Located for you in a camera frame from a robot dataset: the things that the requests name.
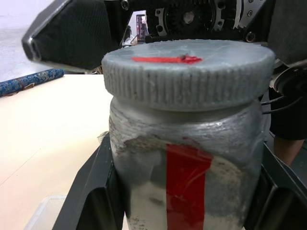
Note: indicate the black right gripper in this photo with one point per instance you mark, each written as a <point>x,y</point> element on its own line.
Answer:
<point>192,16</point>

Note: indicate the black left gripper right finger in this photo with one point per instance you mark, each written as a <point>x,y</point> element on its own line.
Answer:
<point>280,198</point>

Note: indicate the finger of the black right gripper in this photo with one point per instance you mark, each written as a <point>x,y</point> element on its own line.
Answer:
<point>290,28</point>
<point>72,36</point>

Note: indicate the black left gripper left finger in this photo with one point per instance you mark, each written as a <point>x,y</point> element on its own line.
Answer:
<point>96,191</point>

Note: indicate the grey ribbed jar lid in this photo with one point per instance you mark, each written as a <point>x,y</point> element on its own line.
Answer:
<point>187,79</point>

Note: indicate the grey jar with red tape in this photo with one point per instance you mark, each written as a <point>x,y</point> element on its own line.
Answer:
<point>182,167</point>

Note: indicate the clear plastic box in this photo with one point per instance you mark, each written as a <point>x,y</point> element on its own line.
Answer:
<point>45,210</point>

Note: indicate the dark computer monitor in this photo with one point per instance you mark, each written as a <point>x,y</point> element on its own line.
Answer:
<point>141,28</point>

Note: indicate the blue patterned fabric roll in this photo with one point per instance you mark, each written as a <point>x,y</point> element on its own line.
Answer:
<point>28,81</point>

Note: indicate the person in dark shorts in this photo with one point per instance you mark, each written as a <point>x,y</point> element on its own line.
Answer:
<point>287,119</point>

